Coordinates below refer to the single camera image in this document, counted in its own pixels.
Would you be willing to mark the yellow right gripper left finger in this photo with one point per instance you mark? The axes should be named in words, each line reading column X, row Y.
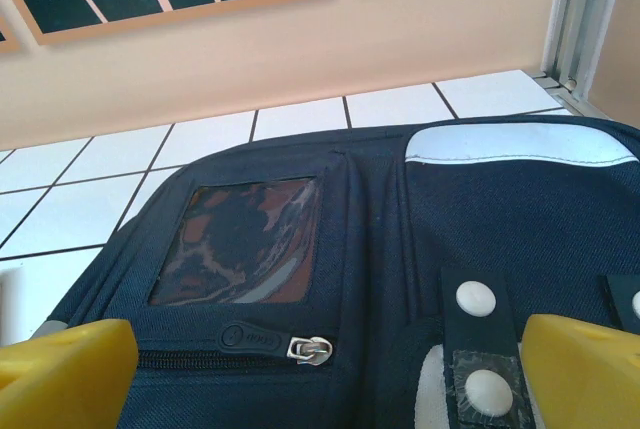
column 65, row 379

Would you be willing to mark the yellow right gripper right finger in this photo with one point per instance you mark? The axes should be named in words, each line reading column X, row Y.
column 585, row 384

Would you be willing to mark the navy blue backpack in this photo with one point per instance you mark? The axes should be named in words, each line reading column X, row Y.
column 450, row 229

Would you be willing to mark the aluminium corner post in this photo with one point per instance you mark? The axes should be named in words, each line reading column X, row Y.
column 590, row 14

